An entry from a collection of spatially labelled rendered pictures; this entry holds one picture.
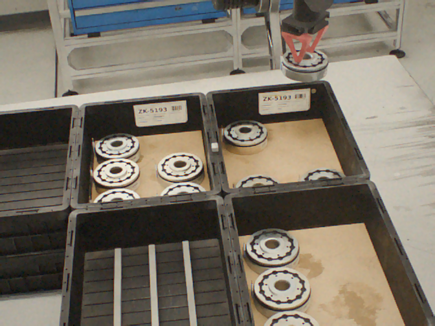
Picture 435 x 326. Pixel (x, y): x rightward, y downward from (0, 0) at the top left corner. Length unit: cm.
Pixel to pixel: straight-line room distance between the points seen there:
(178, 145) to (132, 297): 50
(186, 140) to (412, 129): 64
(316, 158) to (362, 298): 44
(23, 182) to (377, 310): 84
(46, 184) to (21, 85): 220
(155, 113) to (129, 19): 178
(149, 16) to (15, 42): 106
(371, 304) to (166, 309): 37
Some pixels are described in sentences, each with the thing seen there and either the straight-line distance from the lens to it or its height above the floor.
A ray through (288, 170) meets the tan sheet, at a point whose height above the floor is 83.
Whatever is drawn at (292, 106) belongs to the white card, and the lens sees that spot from 183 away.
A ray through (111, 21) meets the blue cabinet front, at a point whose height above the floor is 37.
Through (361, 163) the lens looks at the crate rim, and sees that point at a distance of 155.
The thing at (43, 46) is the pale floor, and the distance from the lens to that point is 425.
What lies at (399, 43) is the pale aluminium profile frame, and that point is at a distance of 392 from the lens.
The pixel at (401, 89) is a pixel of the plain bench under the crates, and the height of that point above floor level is 70.
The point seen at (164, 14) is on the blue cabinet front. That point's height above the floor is 37.
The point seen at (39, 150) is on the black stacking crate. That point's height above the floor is 83.
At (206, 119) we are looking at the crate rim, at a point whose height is 93.
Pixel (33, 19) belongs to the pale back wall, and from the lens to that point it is 446.
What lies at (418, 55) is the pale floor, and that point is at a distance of 396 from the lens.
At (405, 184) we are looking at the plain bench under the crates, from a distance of 189.
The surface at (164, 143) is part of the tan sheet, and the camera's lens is 180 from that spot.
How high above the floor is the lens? 184
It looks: 36 degrees down
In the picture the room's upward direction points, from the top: 4 degrees counter-clockwise
